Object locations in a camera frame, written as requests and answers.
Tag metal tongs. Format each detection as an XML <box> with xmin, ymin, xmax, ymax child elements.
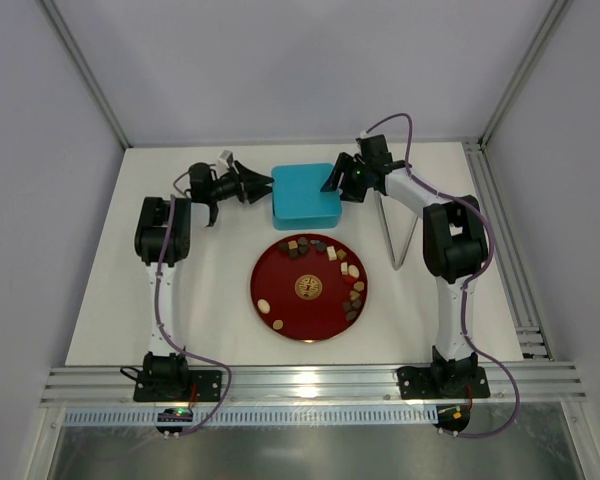
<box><xmin>375</xmin><ymin>193</ymin><xmax>419</xmax><ymax>271</ymax></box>

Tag teal tin lid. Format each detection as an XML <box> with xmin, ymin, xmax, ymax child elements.
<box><xmin>271</xmin><ymin>163</ymin><xmax>342</xmax><ymax>228</ymax></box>

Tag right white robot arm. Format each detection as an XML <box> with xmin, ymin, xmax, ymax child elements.
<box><xmin>321</xmin><ymin>135</ymin><xmax>493</xmax><ymax>400</ymax></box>

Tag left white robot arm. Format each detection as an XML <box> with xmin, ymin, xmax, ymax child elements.
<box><xmin>133</xmin><ymin>154</ymin><xmax>274</xmax><ymax>405</ymax></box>

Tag white block chocolate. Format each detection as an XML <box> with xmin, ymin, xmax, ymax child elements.
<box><xmin>326</xmin><ymin>246</ymin><xmax>337</xmax><ymax>261</ymax></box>

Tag white round swirl chocolate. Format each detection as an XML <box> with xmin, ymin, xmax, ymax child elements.
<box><xmin>257</xmin><ymin>299</ymin><xmax>271</xmax><ymax>314</ymax></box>

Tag teal tin box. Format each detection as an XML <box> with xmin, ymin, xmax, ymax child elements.
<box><xmin>272</xmin><ymin>215</ymin><xmax>341</xmax><ymax>231</ymax></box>

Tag red round tray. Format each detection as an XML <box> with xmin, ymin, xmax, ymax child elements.
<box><xmin>249</xmin><ymin>233</ymin><xmax>370</xmax><ymax>343</ymax></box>

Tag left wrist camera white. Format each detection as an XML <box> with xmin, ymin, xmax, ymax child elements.
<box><xmin>217</xmin><ymin>150</ymin><xmax>234</xmax><ymax>171</ymax></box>

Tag left black mount plate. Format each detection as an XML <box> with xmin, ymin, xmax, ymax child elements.
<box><xmin>133</xmin><ymin>370</ymin><xmax>222</xmax><ymax>403</ymax></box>

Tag black mount plate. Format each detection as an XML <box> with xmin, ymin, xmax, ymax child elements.
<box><xmin>397</xmin><ymin>366</ymin><xmax>491</xmax><ymax>400</ymax></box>
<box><xmin>133</xmin><ymin>370</ymin><xmax>222</xmax><ymax>403</ymax></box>

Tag right black mount plate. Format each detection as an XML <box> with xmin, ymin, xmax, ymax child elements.
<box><xmin>397</xmin><ymin>366</ymin><xmax>491</xmax><ymax>400</ymax></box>

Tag left frame post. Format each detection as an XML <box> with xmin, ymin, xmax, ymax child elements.
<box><xmin>37</xmin><ymin>0</ymin><xmax>132</xmax><ymax>150</ymax></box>

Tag frame post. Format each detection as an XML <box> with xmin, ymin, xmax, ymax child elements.
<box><xmin>37</xmin><ymin>0</ymin><xmax>132</xmax><ymax>150</ymax></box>
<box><xmin>478</xmin><ymin>0</ymin><xmax>573</xmax><ymax>150</ymax></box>

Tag slotted cable duct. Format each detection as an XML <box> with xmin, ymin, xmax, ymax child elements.
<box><xmin>63</xmin><ymin>404</ymin><xmax>438</xmax><ymax>429</ymax></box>

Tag right frame post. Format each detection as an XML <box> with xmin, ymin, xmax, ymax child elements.
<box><xmin>478</xmin><ymin>0</ymin><xmax>573</xmax><ymax>150</ymax></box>

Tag aluminium rail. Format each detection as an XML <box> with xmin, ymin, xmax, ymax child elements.
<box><xmin>40</xmin><ymin>361</ymin><xmax>587</xmax><ymax>407</ymax></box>

